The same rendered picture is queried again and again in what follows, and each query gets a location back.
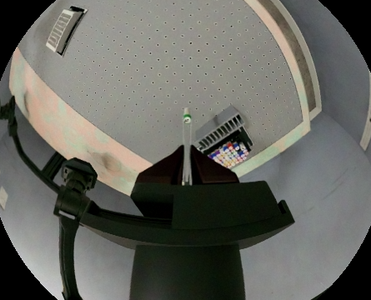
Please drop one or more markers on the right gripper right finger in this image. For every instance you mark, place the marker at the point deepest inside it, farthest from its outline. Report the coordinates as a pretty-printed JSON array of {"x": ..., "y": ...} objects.
[{"x": 209, "y": 171}]

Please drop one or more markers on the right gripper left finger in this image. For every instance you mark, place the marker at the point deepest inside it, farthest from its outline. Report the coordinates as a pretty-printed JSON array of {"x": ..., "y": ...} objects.
[{"x": 165, "y": 171}]

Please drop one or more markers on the black vial rack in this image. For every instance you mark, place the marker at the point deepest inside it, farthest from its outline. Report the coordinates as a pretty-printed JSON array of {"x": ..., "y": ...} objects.
[{"x": 235, "y": 135}]

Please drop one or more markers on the white tube carrier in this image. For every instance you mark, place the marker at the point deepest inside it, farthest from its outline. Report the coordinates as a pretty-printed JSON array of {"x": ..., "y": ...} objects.
[{"x": 65, "y": 26}]

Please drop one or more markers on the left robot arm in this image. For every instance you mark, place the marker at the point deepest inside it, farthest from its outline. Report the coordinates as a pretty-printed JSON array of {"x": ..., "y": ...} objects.
[{"x": 6, "y": 111}]

